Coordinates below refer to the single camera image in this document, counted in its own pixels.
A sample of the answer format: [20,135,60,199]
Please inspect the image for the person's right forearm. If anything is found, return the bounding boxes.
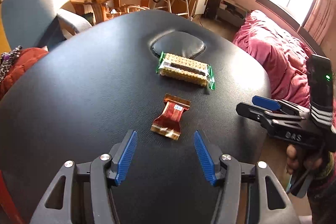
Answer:
[307,151,336,224]

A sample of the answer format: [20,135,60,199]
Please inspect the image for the blue yellow grey armchair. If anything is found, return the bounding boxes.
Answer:
[1,0,92,52]

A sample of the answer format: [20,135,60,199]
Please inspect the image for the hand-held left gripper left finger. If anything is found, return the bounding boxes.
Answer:
[30,130,138,224]

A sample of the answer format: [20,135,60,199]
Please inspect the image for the white low shelf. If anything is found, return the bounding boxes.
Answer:
[217,0,248,21]

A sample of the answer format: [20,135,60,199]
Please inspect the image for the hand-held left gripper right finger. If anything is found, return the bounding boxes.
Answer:
[193,130,301,224]

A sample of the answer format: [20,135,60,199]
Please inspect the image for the red and gold box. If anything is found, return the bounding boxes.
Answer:
[0,170,25,224]

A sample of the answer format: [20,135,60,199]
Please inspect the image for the pink patterned curtain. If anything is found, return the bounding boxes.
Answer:
[304,0,336,45]

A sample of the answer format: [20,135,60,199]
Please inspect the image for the black white striped strap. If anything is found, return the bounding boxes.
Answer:
[309,105,334,128]

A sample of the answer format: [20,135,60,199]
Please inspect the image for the red padded jacket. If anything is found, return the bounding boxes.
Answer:
[0,47,49,101]

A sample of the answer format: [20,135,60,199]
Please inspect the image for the pink blanket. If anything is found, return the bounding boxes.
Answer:
[232,9,315,109]

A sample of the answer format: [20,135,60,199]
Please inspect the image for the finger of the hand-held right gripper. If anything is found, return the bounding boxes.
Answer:
[236,103,302,123]
[252,95,307,115]

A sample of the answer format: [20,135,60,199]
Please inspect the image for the leopard print cloth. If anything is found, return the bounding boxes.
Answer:
[0,46,23,83]

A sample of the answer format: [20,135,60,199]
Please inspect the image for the person's right hand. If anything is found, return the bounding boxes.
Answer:
[286,144,323,175]

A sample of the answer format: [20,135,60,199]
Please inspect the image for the dark bed headboard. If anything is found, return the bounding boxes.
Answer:
[256,0,326,56]

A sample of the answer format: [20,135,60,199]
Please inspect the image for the green cracker packet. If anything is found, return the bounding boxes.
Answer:
[155,51,216,91]

